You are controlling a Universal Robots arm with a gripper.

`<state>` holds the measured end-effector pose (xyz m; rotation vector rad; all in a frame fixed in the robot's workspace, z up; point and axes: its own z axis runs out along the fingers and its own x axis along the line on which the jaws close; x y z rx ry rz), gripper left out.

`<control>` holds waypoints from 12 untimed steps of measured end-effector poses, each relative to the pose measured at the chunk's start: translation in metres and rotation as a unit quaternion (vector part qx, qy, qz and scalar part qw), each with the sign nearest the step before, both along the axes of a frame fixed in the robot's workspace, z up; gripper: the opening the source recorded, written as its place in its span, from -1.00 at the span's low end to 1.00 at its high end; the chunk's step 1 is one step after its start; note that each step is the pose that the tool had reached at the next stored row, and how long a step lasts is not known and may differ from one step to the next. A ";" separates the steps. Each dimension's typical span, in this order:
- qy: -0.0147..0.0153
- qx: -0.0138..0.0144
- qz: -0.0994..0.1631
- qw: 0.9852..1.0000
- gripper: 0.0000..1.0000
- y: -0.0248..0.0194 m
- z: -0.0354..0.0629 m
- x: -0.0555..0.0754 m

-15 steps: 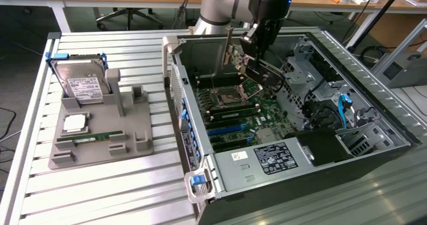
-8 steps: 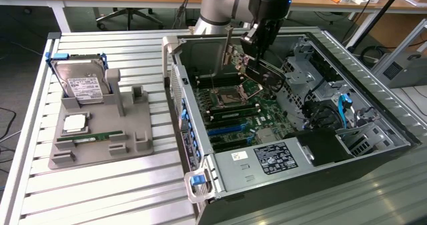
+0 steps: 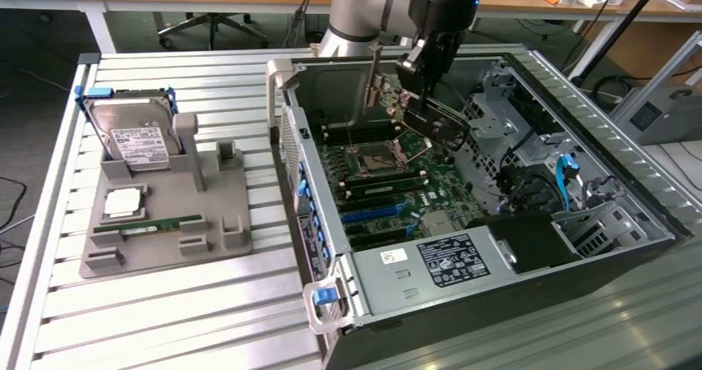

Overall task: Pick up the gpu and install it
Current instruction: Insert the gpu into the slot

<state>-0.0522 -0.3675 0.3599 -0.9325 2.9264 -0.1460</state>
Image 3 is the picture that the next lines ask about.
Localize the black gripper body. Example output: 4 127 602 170
408 0 485 39

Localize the graphics card with metal bracket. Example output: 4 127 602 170
360 44 473 154

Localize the wooden desk with clutter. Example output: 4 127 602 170
471 0 702 79

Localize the metal disk bay cage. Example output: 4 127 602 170
454 63 566 173

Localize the metal socket cover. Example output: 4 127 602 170
386 127 438 165

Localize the thin socket locking lever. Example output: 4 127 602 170
343 113 358 160

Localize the CPU socket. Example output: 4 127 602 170
354 143 410 178

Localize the green motherboard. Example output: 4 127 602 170
318 114 495 252

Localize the black installed RAM stick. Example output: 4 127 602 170
342 176 429 201

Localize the black tripod pole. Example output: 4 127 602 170
570 0 674 87

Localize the blue expansion slot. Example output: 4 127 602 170
340 205 404 223

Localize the silver chipset heatsink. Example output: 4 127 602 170
419 211 457 235

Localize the black office chair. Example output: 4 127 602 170
156 12 270 51

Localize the black plastic shroud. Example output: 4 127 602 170
465 211 582 275

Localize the grey computer tower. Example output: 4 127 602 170
607 30 702 147

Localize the grey power supply unit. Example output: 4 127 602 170
350 225 521 317

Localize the hard disk in blue caddy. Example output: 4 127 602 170
71 86 182 172

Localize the grey plastic parts rack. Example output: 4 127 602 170
79 113 255 280

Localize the green RAM stick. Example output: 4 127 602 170
92 215 203 236

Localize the silver CPU chip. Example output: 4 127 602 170
103 188 144 220

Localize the black open PC case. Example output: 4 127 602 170
266 50 693 370

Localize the black hanging cable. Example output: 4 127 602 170
282 0 319 49

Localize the blue SATA wire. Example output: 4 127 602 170
554 154 582 215

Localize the grey metal drive bracket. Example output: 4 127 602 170
551 200 651 260

